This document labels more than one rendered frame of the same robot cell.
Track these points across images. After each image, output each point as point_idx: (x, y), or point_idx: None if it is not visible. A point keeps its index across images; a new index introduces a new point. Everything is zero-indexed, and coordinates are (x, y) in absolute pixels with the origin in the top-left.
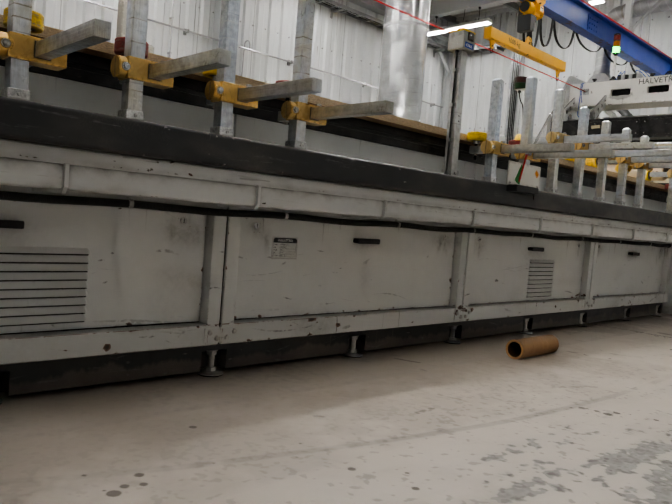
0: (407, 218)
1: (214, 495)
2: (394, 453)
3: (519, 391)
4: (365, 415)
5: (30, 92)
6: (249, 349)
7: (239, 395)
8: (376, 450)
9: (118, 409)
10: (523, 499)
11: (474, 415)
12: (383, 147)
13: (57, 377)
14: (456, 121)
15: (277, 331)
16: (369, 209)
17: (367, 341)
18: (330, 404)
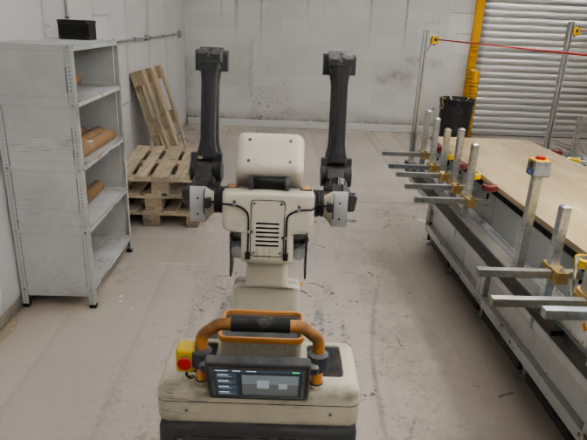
0: (495, 284)
1: (358, 281)
2: (362, 312)
3: (413, 393)
4: (402, 326)
5: (427, 178)
6: (487, 317)
7: (442, 311)
8: (366, 311)
9: (434, 287)
10: (314, 314)
11: (384, 351)
12: (549, 242)
13: (456, 276)
14: (520, 230)
15: (490, 316)
16: (481, 264)
17: (527, 375)
18: (420, 325)
